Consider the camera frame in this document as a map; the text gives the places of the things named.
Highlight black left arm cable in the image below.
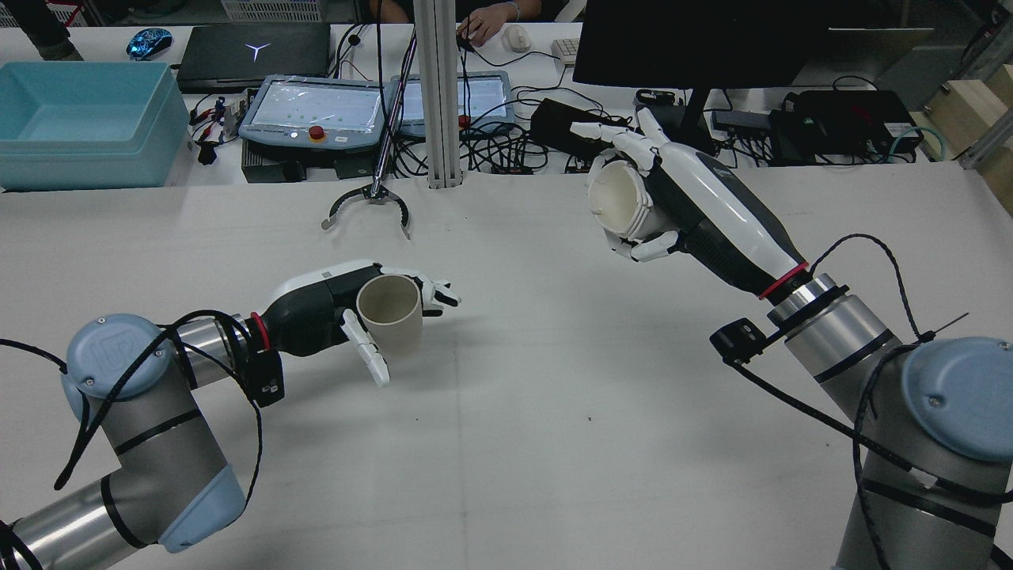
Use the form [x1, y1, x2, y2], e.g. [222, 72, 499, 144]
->
[0, 310, 266, 570]

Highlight black monitor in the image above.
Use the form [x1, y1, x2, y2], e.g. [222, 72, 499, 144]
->
[572, 0, 833, 157]

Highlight blue computer mouse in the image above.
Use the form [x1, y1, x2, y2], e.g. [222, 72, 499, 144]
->
[126, 28, 173, 61]

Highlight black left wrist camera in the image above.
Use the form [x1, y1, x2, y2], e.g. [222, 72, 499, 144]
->
[245, 348, 286, 409]

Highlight aluminium profile post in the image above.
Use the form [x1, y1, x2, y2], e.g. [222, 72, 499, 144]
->
[413, 0, 464, 189]

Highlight black power adapter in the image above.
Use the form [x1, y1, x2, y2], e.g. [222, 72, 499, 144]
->
[529, 97, 634, 162]

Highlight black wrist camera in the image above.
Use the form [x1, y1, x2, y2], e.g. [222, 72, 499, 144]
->
[709, 317, 770, 367]
[245, 348, 286, 409]

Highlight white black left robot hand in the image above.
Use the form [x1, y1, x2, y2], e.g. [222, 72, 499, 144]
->
[255, 260, 461, 389]

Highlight black electronics box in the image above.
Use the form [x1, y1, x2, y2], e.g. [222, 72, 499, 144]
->
[772, 89, 924, 165]

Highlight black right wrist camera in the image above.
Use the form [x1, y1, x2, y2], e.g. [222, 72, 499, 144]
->
[709, 317, 770, 367]

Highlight metal claw grabber tool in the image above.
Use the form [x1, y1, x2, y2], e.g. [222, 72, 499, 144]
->
[320, 32, 419, 241]

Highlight grey usb hub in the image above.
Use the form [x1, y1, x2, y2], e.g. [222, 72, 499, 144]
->
[711, 109, 772, 134]

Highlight bystander bare hand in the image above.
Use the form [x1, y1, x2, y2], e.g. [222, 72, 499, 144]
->
[457, 6, 514, 47]

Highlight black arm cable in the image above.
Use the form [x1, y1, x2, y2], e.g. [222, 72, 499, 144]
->
[0, 310, 266, 570]
[724, 234, 1013, 570]

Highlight dark clothed bystander limb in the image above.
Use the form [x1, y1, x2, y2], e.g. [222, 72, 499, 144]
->
[20, 0, 84, 63]

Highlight aluminium frame bar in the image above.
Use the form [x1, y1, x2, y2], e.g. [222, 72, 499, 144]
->
[958, 119, 1013, 171]

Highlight beige paper cup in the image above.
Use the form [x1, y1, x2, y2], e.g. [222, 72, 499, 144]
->
[355, 273, 425, 357]

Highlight black laptop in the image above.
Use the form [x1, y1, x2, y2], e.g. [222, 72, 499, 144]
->
[176, 22, 332, 94]

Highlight grey teach pendant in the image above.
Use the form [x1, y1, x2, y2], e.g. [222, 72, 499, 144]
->
[389, 71, 515, 139]
[238, 74, 390, 155]

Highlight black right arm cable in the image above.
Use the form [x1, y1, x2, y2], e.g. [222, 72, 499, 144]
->
[724, 234, 1013, 570]

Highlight white plastic basket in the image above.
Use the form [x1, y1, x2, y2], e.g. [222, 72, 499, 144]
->
[220, 0, 324, 23]

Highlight white paper cup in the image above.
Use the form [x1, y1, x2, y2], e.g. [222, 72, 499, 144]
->
[586, 158, 656, 243]

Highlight teal plastic bin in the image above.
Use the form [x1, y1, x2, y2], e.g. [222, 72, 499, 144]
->
[0, 60, 191, 192]

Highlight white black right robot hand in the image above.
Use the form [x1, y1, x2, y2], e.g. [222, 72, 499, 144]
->
[570, 107, 811, 300]

